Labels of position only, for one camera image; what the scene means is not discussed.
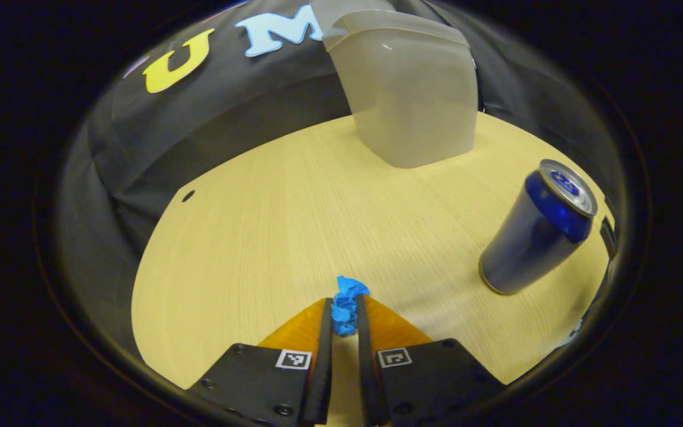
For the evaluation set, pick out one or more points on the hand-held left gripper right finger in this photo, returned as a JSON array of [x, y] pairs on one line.
[[365, 373]]

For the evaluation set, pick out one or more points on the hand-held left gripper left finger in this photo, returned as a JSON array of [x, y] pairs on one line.
[[325, 367]]

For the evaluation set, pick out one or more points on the blue paper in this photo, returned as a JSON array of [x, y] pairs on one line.
[[346, 308]]

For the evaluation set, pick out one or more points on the blue pop can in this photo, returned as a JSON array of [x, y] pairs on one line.
[[531, 237]]

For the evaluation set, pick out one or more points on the white desktop garbage bin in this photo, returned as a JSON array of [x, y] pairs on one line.
[[412, 95]]

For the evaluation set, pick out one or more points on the black backdrop cloth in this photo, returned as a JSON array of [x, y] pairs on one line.
[[158, 130]]

